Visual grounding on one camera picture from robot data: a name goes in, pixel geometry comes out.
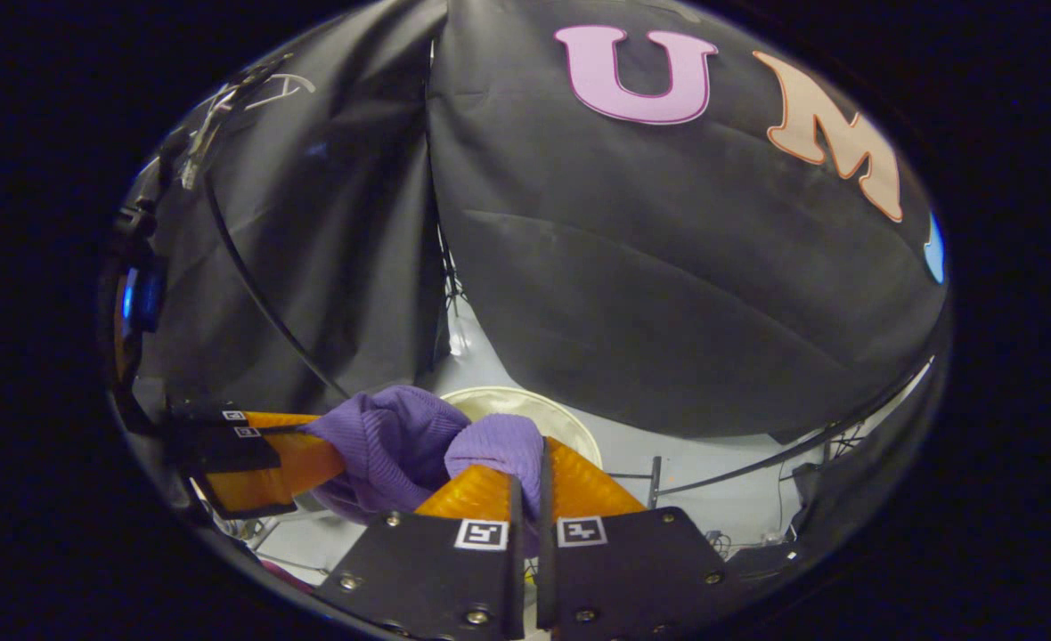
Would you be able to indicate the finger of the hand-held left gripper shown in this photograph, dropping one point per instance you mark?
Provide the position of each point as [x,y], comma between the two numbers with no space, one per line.
[223,450]
[214,417]

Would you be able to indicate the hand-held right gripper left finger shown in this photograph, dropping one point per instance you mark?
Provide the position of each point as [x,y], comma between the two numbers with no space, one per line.
[516,570]

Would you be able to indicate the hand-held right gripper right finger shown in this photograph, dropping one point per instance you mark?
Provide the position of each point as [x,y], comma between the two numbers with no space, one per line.
[545,570]

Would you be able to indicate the purple knit garment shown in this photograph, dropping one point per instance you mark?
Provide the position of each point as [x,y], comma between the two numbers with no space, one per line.
[383,445]

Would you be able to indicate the white clothes hanger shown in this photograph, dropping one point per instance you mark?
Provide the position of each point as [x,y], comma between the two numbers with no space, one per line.
[200,142]

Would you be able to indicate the black metal clothes rack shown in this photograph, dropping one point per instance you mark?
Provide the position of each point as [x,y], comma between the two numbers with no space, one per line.
[655,481]

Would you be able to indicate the black backdrop cloth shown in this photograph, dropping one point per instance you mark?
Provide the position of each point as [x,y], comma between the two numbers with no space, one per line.
[668,267]

